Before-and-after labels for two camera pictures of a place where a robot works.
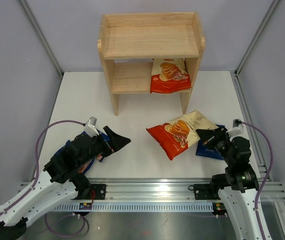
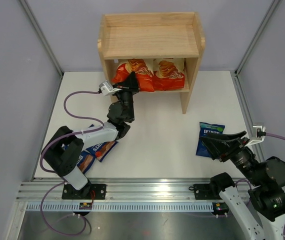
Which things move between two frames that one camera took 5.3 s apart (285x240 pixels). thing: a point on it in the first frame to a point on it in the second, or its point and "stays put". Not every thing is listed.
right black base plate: x=205 y=191 stays put
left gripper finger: x=118 y=142 to x=133 y=84
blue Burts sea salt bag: x=208 y=151 stays put
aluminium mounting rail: x=154 y=188 stays put
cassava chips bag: x=174 y=137 to x=144 y=76
